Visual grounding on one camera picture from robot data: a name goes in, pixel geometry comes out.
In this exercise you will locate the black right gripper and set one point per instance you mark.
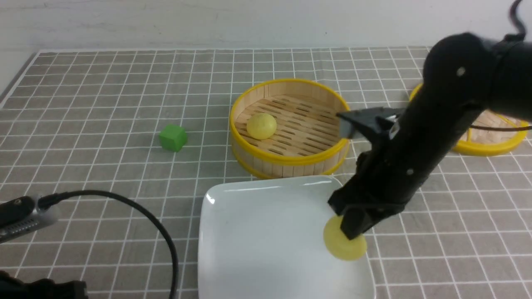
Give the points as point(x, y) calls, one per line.
point(400, 160)

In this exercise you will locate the yellow steamed bun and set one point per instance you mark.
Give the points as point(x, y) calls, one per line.
point(339, 245)
point(261, 126)

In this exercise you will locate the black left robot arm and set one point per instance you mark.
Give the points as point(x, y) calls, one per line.
point(13, 288)

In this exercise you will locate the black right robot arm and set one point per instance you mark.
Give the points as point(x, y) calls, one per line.
point(463, 76)

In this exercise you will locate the white square plate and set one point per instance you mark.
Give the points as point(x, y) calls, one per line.
point(264, 240)

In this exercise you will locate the bamboo steamer basket yellow rim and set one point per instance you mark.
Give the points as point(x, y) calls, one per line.
point(307, 139)

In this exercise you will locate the bamboo steamer lid yellow rim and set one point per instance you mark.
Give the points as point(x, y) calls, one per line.
point(501, 135)

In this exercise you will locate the green cube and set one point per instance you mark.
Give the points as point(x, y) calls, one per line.
point(173, 138)

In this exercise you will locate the grey checkered tablecloth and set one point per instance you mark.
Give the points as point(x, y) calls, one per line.
point(90, 120)

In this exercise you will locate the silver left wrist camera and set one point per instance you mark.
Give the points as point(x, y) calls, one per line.
point(21, 216)

